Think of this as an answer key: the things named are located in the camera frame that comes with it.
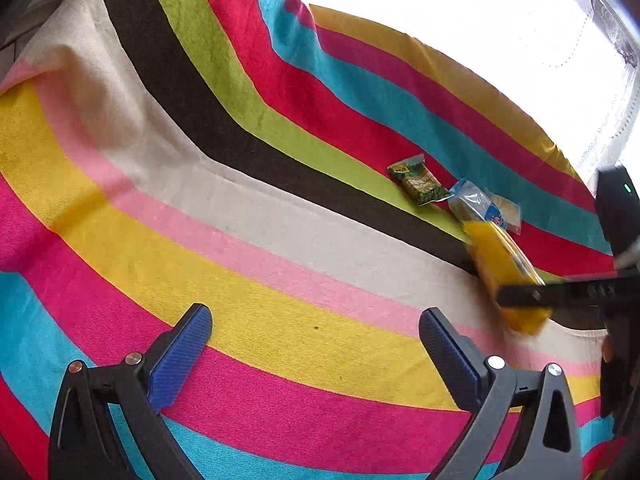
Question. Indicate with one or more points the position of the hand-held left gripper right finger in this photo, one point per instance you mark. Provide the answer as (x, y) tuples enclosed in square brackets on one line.
[(452, 355)]

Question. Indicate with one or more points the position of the floral lace curtain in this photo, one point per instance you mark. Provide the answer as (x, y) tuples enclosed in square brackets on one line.
[(612, 125)]

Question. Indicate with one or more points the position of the striped tablecloth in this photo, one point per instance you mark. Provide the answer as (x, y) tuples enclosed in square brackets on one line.
[(250, 185)]

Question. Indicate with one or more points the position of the long yellow snack packet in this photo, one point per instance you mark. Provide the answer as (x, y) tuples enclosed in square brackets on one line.
[(500, 260)]

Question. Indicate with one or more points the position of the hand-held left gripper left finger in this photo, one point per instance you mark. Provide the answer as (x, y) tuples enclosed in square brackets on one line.
[(177, 355)]

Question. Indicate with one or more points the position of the green yellow snack packet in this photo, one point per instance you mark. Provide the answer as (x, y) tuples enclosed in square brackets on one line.
[(420, 182)]

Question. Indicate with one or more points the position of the blue clear snack packet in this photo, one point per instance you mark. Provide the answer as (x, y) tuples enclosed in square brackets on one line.
[(482, 205)]

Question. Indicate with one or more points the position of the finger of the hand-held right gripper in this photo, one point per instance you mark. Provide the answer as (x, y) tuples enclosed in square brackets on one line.
[(560, 292)]

